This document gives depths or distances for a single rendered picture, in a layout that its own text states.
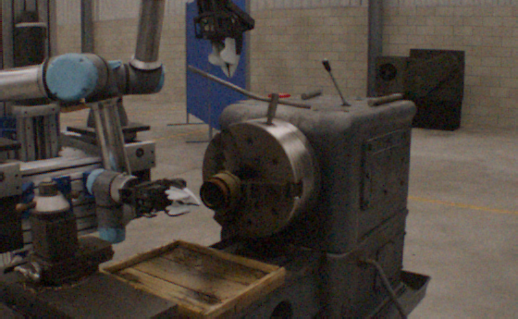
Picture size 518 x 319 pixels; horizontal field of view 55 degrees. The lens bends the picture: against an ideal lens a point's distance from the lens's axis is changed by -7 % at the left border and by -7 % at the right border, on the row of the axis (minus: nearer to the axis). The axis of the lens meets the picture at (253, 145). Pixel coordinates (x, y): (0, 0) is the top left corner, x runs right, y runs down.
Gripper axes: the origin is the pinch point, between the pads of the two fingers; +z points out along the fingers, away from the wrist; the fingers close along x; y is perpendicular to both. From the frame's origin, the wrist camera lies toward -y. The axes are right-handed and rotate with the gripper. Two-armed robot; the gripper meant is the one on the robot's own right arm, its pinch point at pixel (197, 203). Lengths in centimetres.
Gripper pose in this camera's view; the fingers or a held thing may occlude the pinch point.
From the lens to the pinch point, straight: 122.9
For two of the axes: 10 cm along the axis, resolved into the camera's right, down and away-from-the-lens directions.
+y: -5.9, 1.5, -7.9
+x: 0.0, -9.8, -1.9
